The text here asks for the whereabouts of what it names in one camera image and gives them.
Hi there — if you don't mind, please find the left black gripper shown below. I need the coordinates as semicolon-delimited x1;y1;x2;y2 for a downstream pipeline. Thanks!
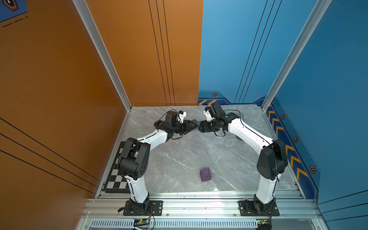
171;120;197;136

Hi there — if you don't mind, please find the right aluminium corner post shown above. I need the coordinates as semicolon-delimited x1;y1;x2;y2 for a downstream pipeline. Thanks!
261;0;332;112

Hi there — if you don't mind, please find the aluminium corner post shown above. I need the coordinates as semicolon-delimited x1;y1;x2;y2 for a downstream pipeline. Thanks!
261;0;332;112
73;0;132;112

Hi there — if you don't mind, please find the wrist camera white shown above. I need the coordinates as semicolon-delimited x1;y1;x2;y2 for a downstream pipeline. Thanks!
178;110;186;124
203;107;214;122

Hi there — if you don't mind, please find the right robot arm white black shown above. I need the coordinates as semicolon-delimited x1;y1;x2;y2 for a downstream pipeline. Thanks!
199;104;288;216

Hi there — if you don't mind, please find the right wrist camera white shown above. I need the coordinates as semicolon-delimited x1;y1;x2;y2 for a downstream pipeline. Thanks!
203;107;214;122

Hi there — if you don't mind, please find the purple-grey phone stand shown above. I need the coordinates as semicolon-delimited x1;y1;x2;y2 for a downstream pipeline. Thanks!
237;112;244;122

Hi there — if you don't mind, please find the green circuit board left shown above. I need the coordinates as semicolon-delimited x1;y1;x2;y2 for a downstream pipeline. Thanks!
133;218;150;230

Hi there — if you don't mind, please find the purple square box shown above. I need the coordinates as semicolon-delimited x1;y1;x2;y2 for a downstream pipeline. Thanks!
200;168;212;182

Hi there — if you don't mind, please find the black white checkerboard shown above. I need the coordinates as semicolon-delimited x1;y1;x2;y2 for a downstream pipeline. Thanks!
102;141;130;194

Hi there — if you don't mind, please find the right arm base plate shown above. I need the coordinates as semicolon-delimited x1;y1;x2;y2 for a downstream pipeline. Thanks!
238;200;280;217

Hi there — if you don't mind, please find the left aluminium corner post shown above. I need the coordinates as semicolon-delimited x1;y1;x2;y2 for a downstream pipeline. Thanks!
73;0;132;112

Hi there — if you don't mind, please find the circuit board right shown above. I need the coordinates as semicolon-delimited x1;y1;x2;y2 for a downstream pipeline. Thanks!
256;219;272;230

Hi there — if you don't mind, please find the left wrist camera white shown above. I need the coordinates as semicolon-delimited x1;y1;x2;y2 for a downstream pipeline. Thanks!
178;110;186;124

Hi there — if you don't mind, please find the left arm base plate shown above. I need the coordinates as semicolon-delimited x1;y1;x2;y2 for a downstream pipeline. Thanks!
122;200;163;217

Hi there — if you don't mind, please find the aluminium front rail frame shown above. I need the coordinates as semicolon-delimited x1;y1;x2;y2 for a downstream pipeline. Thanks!
77;190;328;230

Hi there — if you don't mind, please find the black phone stand left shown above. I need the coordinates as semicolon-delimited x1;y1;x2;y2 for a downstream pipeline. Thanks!
154;120;165;130

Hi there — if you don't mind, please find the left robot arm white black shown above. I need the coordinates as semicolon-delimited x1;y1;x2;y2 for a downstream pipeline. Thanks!
117;110;198;213

